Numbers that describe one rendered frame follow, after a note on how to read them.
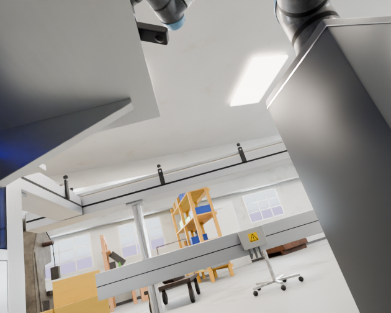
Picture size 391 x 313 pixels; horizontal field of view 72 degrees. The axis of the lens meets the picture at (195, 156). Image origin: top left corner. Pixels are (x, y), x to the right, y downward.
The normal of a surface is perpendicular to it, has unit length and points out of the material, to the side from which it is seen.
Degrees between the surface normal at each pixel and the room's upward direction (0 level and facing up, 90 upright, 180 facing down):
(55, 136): 90
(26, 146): 90
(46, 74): 180
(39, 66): 180
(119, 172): 90
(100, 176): 90
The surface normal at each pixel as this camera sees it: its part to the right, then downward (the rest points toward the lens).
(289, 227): -0.01, -0.37
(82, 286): 0.34, -0.44
